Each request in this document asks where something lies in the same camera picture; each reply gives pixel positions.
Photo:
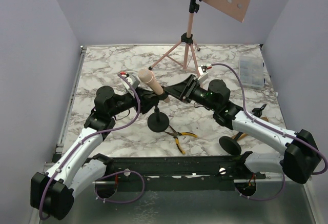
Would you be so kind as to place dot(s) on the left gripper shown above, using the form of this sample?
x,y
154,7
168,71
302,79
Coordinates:
x,y
146,103

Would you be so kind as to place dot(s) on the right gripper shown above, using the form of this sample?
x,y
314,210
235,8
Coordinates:
x,y
188,88

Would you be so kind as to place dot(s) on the pink toy microphone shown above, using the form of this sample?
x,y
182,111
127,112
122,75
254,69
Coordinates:
x,y
147,77

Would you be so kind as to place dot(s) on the black mic stand front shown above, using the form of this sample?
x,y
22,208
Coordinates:
x,y
230,144

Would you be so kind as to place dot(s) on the gold toy microphone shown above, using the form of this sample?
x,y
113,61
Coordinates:
x,y
265,119

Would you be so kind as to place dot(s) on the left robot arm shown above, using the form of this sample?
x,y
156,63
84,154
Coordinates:
x,y
53,193

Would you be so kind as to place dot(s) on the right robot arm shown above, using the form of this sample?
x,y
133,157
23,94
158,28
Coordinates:
x,y
299,155

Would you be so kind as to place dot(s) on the clear plastic parts box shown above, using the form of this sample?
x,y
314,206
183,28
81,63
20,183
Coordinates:
x,y
251,71

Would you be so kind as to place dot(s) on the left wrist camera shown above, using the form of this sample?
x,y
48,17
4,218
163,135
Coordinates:
x,y
129,81

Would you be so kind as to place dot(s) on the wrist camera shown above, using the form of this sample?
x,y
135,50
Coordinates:
x,y
129,81
203,72

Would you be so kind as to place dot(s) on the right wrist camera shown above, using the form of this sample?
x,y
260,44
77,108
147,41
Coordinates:
x,y
203,72

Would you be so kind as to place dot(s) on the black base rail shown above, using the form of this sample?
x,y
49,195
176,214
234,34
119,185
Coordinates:
x,y
183,173

